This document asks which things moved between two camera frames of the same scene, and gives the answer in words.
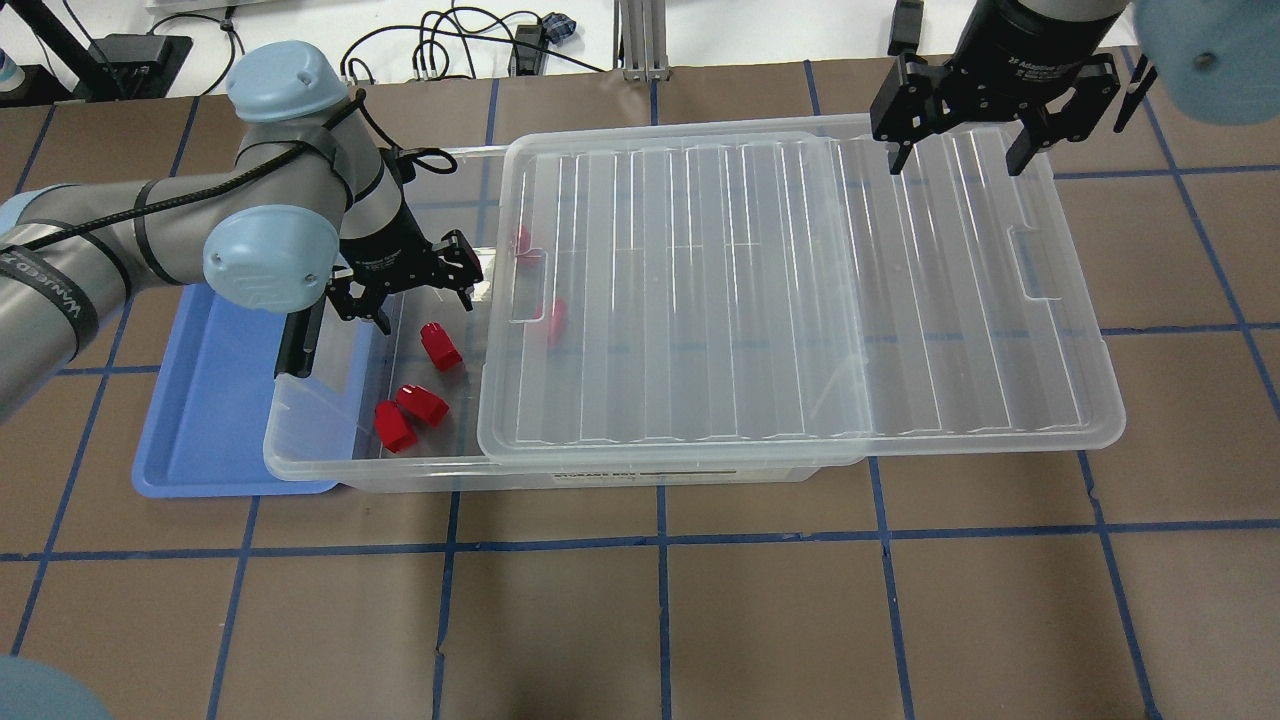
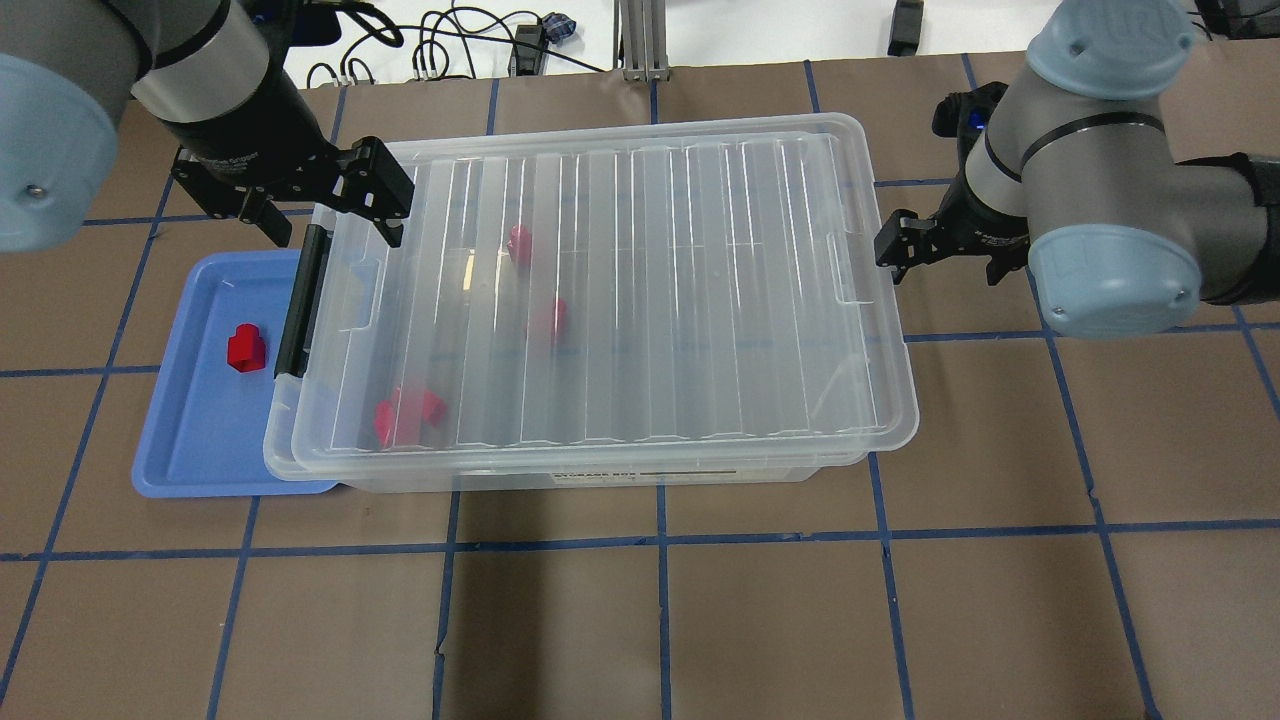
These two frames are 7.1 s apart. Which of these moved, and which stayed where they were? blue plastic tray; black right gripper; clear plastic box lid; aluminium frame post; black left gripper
Moved: clear plastic box lid; black right gripper; black left gripper
Stayed: aluminium frame post; blue plastic tray
